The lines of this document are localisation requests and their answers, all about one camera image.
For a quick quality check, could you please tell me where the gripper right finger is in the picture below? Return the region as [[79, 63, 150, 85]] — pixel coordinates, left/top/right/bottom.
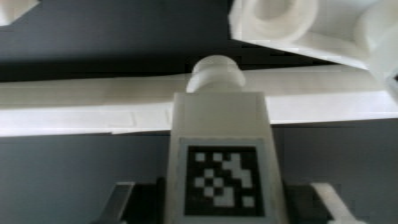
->
[[285, 182, 368, 224]]

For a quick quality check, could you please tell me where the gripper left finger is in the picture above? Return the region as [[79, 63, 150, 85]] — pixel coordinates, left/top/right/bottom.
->
[[90, 182, 161, 224]]

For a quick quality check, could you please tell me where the small white chair leg block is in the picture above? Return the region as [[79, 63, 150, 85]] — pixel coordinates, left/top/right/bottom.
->
[[164, 55, 289, 224]]

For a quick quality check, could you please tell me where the white chair seat part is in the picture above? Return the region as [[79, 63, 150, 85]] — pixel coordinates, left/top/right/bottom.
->
[[228, 0, 398, 101]]

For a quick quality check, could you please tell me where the white U-shaped obstacle fence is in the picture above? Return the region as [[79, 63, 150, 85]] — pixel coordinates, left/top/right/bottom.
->
[[0, 65, 398, 137]]

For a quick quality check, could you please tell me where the white chair back frame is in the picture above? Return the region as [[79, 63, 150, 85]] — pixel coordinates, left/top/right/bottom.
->
[[0, 0, 40, 26]]

